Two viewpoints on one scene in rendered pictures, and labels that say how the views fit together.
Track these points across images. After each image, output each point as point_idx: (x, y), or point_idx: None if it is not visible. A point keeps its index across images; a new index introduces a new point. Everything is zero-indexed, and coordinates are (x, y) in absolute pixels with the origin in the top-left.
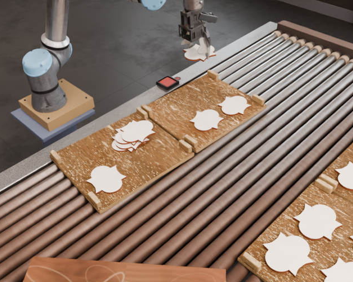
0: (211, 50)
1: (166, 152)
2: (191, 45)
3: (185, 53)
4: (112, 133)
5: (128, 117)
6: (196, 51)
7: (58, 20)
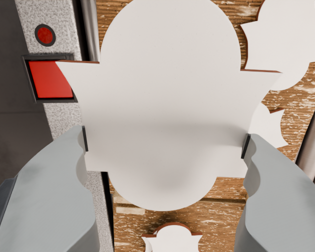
0: (218, 51)
1: (235, 229)
2: (86, 136)
3: (117, 190)
4: (136, 248)
5: (118, 217)
6: (147, 134)
7: None
